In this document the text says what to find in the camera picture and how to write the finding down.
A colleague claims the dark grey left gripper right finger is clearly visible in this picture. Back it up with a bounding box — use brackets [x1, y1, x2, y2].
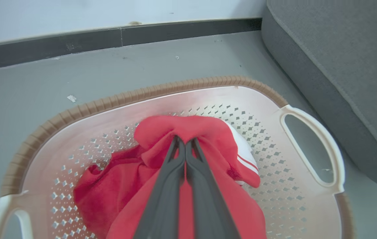
[185, 138, 241, 239]

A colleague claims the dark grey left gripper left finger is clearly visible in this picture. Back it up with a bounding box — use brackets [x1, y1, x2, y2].
[134, 135, 187, 239]

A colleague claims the red shirt with white panel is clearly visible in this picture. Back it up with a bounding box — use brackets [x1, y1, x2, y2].
[106, 115, 268, 239]

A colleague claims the white perforated laundry basket brown rim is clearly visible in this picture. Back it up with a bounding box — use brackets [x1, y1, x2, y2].
[0, 76, 354, 239]

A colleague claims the black baseboard strip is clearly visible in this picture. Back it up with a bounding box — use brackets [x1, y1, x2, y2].
[0, 18, 262, 73]

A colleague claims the grey fabric sofa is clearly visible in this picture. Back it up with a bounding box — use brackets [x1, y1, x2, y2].
[261, 0, 377, 192]

